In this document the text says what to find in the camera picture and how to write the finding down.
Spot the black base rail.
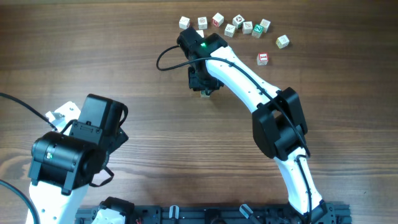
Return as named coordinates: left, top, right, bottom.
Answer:
left=74, top=203, right=352, bottom=224

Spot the wooden block with face drawing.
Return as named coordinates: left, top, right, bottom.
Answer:
left=198, top=17, right=208, bottom=30

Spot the left camera cable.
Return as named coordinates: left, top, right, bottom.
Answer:
left=0, top=91, right=57, bottom=224

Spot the plain wooden block far left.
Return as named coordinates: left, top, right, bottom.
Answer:
left=178, top=16, right=190, bottom=30

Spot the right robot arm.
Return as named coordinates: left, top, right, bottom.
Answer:
left=177, top=27, right=323, bottom=223

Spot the wooden block pale green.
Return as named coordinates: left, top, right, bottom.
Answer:
left=260, top=19, right=271, bottom=33

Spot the wooden block letter W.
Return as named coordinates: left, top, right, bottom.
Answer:
left=224, top=24, right=236, bottom=37

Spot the wooden block yellow side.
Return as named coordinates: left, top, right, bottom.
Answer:
left=275, top=35, right=290, bottom=49

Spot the wooden block number two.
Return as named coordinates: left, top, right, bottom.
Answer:
left=200, top=90, right=211, bottom=98

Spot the wooden block with sketch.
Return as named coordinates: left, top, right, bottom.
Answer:
left=242, top=21, right=253, bottom=34

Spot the wooden block red I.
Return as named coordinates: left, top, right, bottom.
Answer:
left=257, top=52, right=269, bottom=66

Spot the plain wooden block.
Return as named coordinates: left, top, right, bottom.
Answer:
left=178, top=16, right=190, bottom=30
left=197, top=30, right=205, bottom=38

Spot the wooden block red letter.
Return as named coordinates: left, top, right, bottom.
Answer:
left=211, top=12, right=224, bottom=27

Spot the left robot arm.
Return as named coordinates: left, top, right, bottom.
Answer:
left=26, top=94, right=129, bottom=223

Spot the plain wooden block centre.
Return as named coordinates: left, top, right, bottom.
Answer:
left=197, top=30, right=205, bottom=38

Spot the wooden block dark picture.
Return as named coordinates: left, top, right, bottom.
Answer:
left=233, top=14, right=245, bottom=29

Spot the wooden block green Z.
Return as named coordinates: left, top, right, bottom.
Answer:
left=252, top=24, right=264, bottom=38

